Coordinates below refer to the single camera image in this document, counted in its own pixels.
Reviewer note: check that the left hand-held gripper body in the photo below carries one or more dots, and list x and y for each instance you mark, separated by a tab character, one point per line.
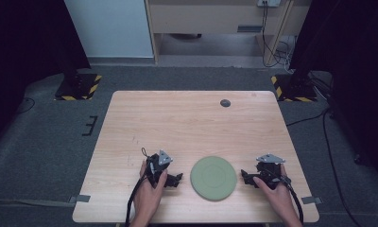
157	165

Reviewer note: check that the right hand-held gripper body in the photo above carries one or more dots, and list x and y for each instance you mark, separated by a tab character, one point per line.
270	170

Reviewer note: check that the green round plate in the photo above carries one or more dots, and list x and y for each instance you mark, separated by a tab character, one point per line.
213	178

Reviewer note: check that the person's left hand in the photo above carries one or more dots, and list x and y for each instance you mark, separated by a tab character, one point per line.
149	195

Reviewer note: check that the person's right hand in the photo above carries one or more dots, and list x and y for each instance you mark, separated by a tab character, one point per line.
277	198

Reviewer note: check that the grey tape strip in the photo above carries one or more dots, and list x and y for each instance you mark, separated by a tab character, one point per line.
80	198
311	200

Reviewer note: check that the striped black stand base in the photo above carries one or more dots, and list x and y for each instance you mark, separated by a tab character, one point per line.
78	90
295	90

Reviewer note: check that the black curtain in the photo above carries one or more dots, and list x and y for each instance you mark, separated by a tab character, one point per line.
351	47
26	47

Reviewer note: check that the light wooden desk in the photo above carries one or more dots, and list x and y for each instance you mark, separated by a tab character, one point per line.
209	19

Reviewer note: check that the grey power strip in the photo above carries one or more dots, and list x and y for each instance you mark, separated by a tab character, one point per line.
268	2

